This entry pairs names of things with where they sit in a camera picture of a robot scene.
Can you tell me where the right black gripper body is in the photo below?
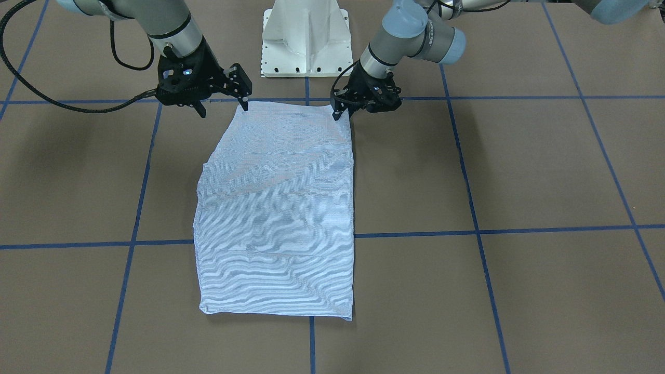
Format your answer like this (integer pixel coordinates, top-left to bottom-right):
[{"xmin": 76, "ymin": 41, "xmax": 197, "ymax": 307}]
[{"xmin": 156, "ymin": 39, "xmax": 230, "ymax": 106}]

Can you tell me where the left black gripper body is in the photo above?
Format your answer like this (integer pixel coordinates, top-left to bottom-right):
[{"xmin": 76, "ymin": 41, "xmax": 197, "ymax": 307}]
[{"xmin": 343, "ymin": 61, "xmax": 402, "ymax": 113}]

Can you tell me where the light blue striped shirt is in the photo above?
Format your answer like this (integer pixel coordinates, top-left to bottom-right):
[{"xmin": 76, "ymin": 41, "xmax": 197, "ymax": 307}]
[{"xmin": 193, "ymin": 102, "xmax": 354, "ymax": 321}]

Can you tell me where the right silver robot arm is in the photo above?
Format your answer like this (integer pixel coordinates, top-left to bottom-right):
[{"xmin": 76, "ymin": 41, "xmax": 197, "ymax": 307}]
[{"xmin": 59, "ymin": 1, "xmax": 252, "ymax": 117}]

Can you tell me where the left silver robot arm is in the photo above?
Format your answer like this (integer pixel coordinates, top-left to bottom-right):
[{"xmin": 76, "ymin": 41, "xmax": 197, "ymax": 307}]
[{"xmin": 331, "ymin": 1, "xmax": 663, "ymax": 125}]

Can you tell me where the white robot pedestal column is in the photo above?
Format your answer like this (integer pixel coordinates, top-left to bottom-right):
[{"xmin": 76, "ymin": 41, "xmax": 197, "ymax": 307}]
[{"xmin": 261, "ymin": 1, "xmax": 353, "ymax": 78}]

